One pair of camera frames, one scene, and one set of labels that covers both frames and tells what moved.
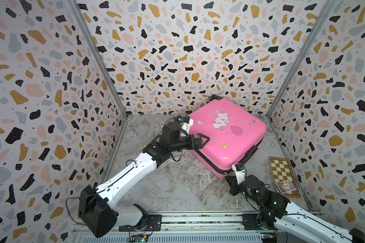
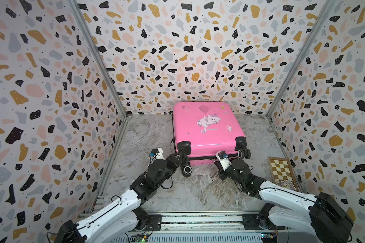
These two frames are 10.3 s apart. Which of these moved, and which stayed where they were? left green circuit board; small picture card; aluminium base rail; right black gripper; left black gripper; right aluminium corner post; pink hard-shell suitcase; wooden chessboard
Moved: pink hard-shell suitcase; left black gripper; right black gripper
Stayed: small picture card; left green circuit board; wooden chessboard; right aluminium corner post; aluminium base rail
